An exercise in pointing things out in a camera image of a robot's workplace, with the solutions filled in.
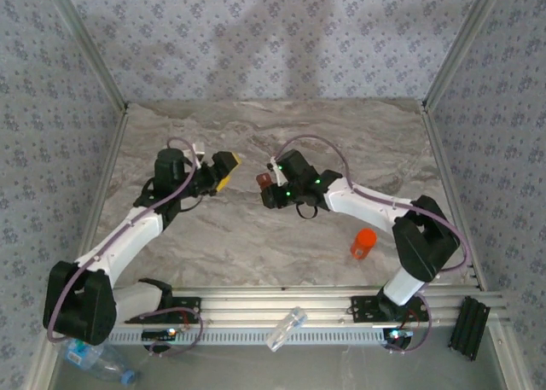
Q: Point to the brown pill organizer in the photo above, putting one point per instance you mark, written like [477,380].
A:
[263,181]

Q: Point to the orange pill bottle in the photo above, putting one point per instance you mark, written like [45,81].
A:
[363,242]

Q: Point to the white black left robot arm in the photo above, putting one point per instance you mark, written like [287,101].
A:
[128,236]

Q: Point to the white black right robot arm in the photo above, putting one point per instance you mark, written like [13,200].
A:
[367,206]

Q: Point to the clear plastic box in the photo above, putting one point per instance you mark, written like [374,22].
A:
[286,328]

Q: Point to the left controller board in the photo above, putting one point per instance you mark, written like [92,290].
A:
[160,334]

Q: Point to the controller board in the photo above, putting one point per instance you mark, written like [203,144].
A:
[399,335]
[160,334]

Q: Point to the right controller board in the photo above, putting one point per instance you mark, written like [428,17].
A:
[399,335]

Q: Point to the clear plastic water bottle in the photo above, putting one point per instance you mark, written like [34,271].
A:
[94,360]

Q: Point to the black extrusion piece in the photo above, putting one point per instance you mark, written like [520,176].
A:
[469,328]

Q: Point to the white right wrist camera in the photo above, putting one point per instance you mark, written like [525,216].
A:
[278,176]

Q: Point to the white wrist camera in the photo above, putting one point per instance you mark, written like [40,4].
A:
[197,149]
[278,176]

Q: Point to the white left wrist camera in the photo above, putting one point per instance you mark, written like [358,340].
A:
[197,149]

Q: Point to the aluminium left side rail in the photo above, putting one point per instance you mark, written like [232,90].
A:
[104,185]

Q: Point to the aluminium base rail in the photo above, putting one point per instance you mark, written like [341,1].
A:
[277,304]

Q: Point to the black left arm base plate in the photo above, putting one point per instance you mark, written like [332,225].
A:
[183,309]

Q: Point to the aluminium left frame post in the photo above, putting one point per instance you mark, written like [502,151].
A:
[91,53]

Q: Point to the aluminium frame post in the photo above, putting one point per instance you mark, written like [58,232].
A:
[91,53]
[460,48]

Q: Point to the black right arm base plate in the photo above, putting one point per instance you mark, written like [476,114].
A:
[364,309]

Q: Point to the aluminium right side rail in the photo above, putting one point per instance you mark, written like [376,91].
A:
[450,185]

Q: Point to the aluminium right frame post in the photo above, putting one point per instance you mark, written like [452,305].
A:
[460,48]

